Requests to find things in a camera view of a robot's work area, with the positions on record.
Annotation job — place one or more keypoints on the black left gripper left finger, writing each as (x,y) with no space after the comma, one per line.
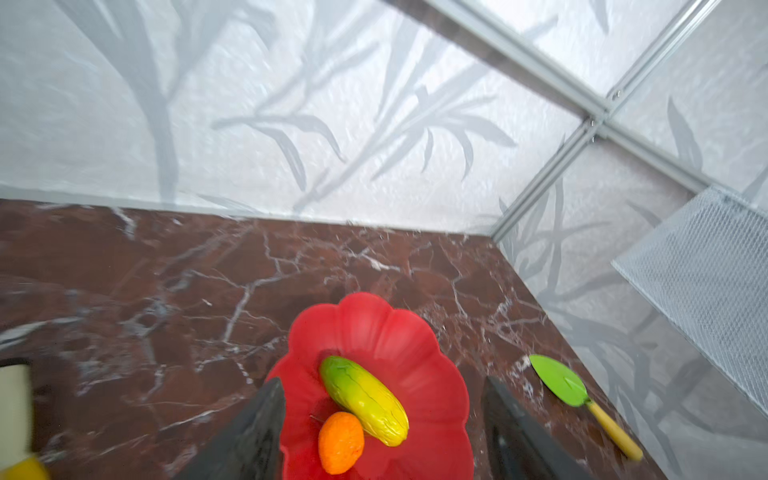
(249,446)

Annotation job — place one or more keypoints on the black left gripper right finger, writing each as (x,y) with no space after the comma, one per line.
(518,446)

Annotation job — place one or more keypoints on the orange fake tangerine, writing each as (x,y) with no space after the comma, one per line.
(341,442)

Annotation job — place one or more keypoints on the green yellow fake mango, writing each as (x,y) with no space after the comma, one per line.
(360,393)

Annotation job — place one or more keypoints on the red flower-shaped fruit bowl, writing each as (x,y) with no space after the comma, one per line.
(400,349)

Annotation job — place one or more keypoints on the green toy trowel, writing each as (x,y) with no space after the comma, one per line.
(564,383)

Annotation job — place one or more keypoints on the yellow white work glove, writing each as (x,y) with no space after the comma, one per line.
(18,461)

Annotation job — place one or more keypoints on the white wire mesh basket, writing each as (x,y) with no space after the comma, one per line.
(705,269)

